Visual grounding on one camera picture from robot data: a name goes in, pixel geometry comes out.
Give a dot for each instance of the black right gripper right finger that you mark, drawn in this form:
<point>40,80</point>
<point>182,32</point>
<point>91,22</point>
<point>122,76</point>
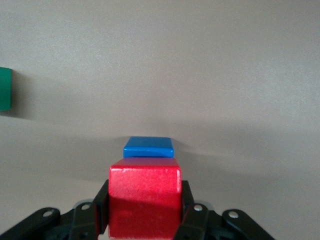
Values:
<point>212,225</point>

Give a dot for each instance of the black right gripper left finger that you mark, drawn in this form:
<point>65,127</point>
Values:
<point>75,225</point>

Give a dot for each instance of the red wooden block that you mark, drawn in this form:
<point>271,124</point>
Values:
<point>145,200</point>

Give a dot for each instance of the blue wooden block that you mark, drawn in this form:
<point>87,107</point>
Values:
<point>148,147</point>

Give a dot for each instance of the green wooden block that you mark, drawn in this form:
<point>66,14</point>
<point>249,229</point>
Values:
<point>5,90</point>

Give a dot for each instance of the brown table cover sheet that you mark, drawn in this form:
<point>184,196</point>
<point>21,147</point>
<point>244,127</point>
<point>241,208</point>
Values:
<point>175,62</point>

